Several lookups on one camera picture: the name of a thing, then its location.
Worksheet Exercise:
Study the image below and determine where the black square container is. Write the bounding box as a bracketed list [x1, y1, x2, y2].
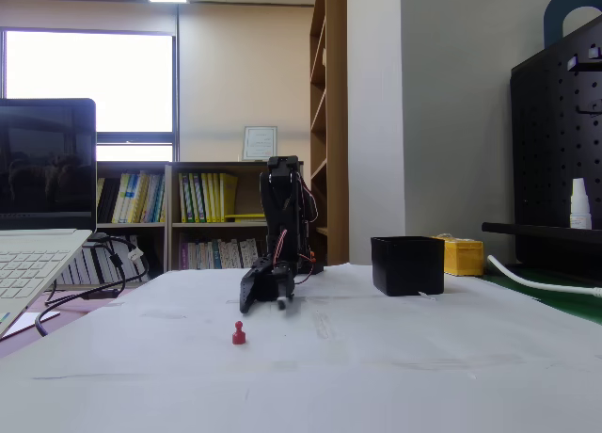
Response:
[370, 235, 446, 297]

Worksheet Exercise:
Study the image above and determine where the yellow cardboard box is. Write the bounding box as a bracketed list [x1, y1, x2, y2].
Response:
[430, 233, 484, 278]

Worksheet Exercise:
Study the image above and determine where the orange black table clamp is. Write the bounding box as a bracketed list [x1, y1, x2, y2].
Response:
[305, 248, 325, 277]

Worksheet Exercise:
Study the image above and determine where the white paper table covering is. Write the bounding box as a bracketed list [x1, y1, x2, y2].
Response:
[0, 262, 602, 433]

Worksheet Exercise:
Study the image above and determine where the upright yellow book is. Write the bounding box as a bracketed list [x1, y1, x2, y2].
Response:
[218, 172, 240, 224]

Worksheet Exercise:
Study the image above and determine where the low wooden bookcase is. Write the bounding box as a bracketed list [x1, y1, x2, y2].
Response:
[96, 161, 168, 286]
[165, 160, 305, 272]

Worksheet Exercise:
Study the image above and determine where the framed certificate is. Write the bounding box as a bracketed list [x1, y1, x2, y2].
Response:
[243, 125, 278, 163]

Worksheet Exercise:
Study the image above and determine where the tall wooden bookshelf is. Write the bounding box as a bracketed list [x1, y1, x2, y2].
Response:
[309, 0, 349, 267]

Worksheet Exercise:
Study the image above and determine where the white notepad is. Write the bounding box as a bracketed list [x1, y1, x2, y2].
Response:
[7, 310, 62, 337]

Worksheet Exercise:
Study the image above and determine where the white laptop with dark screen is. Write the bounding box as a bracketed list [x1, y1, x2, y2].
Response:
[0, 97, 98, 341]

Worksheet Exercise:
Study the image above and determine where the office window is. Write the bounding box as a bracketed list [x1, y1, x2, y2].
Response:
[0, 27, 179, 164]

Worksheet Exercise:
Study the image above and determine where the green desk mat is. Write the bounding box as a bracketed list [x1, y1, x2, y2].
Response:
[482, 270, 602, 327]

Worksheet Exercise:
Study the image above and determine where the black pegboard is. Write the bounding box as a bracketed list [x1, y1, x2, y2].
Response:
[510, 13, 602, 277]

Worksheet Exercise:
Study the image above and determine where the white dropper bottle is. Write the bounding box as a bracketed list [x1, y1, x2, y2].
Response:
[568, 177, 594, 231]

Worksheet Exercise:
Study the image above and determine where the dark teal arch board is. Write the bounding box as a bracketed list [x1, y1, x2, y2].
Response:
[544, 0, 602, 49]

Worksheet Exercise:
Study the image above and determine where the red white servo wire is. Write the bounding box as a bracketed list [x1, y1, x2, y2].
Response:
[270, 171, 321, 286]

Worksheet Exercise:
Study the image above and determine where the black laptop cable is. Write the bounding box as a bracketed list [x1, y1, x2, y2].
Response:
[35, 233, 128, 339]
[44, 234, 151, 307]

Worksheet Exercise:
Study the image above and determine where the white power strip cable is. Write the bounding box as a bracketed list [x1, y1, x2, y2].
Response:
[486, 253, 602, 299]

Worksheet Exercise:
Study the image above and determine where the black pegboard shelf rail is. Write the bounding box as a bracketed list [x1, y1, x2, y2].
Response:
[482, 221, 602, 242]

